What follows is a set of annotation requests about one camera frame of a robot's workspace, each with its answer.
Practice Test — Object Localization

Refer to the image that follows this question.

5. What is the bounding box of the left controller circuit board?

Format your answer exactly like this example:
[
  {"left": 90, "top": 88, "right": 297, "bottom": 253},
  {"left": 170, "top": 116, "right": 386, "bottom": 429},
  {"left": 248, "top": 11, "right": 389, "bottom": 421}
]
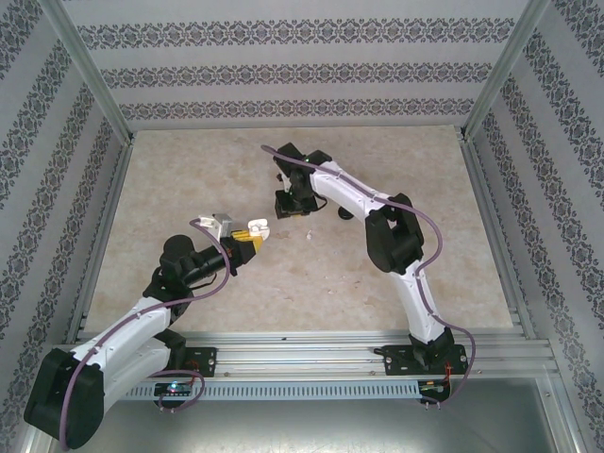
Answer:
[{"left": 154, "top": 382, "right": 194, "bottom": 397}]

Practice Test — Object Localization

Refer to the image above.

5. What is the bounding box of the grey metal sheet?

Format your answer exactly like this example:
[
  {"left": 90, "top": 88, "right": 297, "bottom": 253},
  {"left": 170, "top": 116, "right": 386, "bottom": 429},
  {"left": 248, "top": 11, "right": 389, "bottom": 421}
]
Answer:
[{"left": 46, "top": 398, "right": 567, "bottom": 453}]

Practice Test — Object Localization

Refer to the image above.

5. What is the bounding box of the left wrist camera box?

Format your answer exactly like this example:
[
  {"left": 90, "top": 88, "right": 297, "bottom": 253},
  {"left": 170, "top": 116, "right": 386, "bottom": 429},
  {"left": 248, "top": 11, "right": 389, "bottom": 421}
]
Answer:
[{"left": 197, "top": 212, "right": 236, "bottom": 240}]

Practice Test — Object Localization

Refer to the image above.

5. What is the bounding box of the aluminium table side rail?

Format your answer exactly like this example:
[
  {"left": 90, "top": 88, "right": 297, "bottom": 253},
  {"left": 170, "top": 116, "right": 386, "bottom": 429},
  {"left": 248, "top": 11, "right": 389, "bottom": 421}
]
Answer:
[
  {"left": 464, "top": 139, "right": 539, "bottom": 339},
  {"left": 65, "top": 141, "right": 136, "bottom": 344}
]

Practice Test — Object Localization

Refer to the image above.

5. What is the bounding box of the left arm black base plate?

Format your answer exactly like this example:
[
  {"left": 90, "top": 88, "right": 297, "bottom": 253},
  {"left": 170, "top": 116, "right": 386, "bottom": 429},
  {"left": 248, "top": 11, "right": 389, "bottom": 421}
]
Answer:
[{"left": 141, "top": 346, "right": 219, "bottom": 378}]

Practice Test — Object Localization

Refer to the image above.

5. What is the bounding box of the aluminium mounting rail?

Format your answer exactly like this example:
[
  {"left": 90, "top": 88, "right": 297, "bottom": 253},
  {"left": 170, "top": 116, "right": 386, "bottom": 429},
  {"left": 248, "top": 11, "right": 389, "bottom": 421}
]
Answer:
[{"left": 45, "top": 329, "right": 561, "bottom": 378}]

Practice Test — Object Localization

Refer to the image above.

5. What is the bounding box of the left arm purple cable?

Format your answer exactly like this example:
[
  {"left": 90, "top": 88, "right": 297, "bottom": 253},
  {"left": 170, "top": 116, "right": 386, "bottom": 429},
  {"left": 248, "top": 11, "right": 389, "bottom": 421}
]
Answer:
[{"left": 59, "top": 217, "right": 236, "bottom": 449}]

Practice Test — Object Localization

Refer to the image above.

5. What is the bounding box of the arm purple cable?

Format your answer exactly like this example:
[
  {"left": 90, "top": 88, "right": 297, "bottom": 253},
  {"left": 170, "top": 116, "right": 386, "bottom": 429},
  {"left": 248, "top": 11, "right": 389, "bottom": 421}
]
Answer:
[
  {"left": 260, "top": 143, "right": 477, "bottom": 410},
  {"left": 59, "top": 217, "right": 236, "bottom": 449}
]

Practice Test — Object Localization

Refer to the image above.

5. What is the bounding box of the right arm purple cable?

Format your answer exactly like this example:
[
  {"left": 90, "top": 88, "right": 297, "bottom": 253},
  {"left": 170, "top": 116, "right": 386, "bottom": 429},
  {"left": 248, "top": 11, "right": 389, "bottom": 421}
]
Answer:
[{"left": 260, "top": 143, "right": 477, "bottom": 410}]

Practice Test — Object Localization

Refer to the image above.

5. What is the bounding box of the slotted grey cable duct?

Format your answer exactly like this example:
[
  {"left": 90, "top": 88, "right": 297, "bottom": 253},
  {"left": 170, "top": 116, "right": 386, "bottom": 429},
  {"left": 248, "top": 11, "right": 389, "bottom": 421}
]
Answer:
[{"left": 125, "top": 379, "right": 421, "bottom": 400}]

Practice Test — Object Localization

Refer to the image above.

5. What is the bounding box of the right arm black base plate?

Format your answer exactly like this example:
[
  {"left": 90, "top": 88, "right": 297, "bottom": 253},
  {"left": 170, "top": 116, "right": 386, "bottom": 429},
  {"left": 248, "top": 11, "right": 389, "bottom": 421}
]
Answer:
[{"left": 382, "top": 344, "right": 471, "bottom": 378}]

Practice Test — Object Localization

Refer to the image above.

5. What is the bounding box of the aluminium frame post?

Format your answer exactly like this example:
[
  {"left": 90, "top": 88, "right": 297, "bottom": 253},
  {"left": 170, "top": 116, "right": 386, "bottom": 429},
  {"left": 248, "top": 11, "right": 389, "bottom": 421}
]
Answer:
[
  {"left": 460, "top": 0, "right": 553, "bottom": 141},
  {"left": 37, "top": 0, "right": 136, "bottom": 143}
]

